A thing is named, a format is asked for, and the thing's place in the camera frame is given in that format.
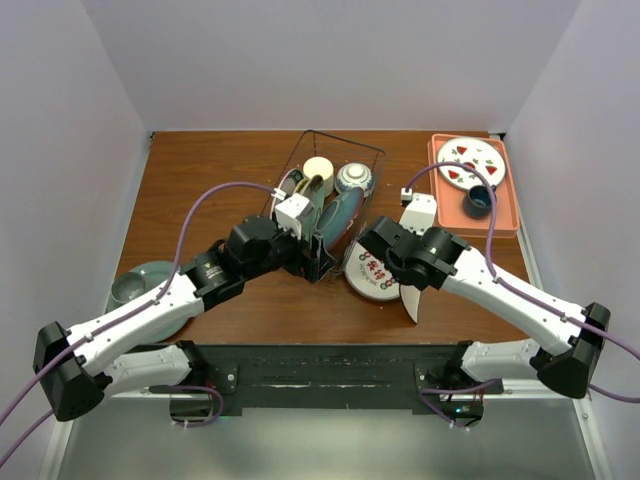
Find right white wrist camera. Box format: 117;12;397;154
399;188;437;236

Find salmon pink tray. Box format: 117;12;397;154
427;133;520;238

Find cream ceramic mug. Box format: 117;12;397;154
302;156;334;198

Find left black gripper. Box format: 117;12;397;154
243;216;335;283

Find grey-green round plate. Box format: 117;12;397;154
105;260;190;345

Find white plate red green characters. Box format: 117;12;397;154
344;243;400;302

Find green plate with flower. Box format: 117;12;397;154
298;175;325;240

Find dark blue cup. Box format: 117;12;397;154
462;185;497;220

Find black wire dish rack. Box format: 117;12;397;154
275;129;385;279

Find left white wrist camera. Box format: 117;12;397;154
274;193;312;240

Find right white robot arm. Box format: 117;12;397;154
359;216;611;399

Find white plate teal lettered rim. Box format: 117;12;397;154
269;168;305;219

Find dark plate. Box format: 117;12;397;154
316;187;365;251

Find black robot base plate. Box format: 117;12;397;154
169;344;503;427

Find watermelon pattern white plate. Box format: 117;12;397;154
436;137;507;191

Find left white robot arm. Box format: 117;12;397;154
33;216;335;422

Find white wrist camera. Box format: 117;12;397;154
274;193;312;240
399;188;437;236

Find blue floral white bowl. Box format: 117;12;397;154
334;162;374;198

